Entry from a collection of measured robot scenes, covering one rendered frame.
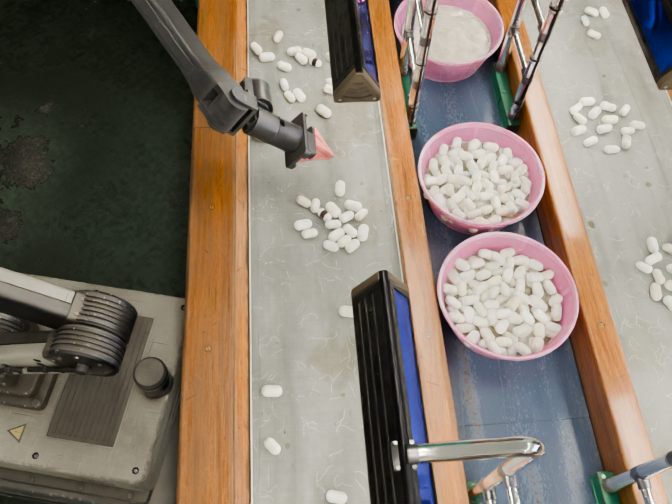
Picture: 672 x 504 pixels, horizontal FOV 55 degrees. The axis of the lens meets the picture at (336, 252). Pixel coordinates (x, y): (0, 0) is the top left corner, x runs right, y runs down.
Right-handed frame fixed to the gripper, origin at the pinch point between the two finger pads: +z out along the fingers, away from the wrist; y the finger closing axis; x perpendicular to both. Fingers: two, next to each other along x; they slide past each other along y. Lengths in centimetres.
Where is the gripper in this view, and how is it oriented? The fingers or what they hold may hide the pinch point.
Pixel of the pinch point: (329, 155)
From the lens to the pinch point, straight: 134.7
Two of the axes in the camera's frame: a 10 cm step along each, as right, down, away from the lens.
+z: 7.5, 2.6, 6.1
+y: -0.9, -8.7, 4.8
